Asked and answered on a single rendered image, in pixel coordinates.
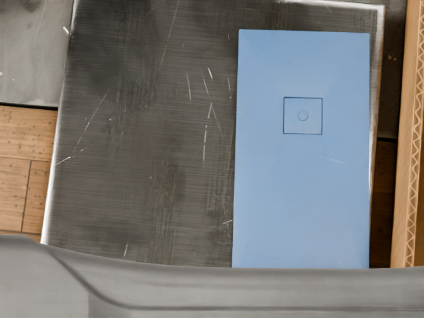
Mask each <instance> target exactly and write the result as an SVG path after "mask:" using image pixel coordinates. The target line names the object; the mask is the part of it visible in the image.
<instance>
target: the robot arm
mask: <svg viewBox="0 0 424 318"><path fill-rule="evenodd" d="M0 318H424V266H415V267H407V268H379V269H344V268H212V267H192V266H171V265H163V264H151V263H145V262H134V261H126V260H121V259H113V258H108V257H102V256H95V255H91V254H85V253H81V252H76V251H73V250H67V249H62V248H59V247H54V246H51V245H46V244H42V243H39V242H36V241H34V240H32V239H31V238H30V237H27V236H25V235H0Z"/></svg>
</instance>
